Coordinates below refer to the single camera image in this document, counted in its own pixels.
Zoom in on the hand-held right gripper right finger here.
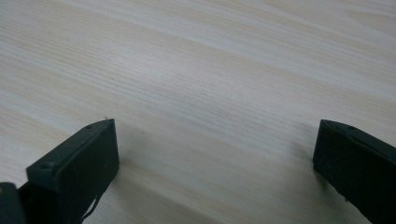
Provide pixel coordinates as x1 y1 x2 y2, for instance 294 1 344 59
312 119 396 224

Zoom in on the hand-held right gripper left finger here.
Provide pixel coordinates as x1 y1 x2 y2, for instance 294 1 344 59
26 118 120 224

